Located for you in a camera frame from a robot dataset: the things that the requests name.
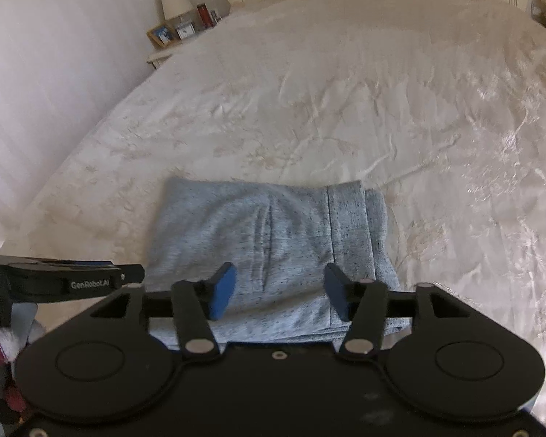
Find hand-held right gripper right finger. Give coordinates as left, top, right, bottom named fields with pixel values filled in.
left=324, top=261, right=478, bottom=358

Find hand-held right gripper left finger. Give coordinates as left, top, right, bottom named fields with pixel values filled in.
left=88, top=261, right=237, bottom=358

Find light blue-grey pants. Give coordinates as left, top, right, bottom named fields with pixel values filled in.
left=146, top=177, right=412, bottom=352

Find white embroidered bedspread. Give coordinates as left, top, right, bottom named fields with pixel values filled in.
left=0, top=0, right=546, bottom=435

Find white nightstand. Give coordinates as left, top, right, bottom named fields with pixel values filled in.
left=146, top=39, right=185, bottom=72

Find wooden photo frame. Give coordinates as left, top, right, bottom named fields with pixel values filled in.
left=146, top=23, right=176, bottom=49

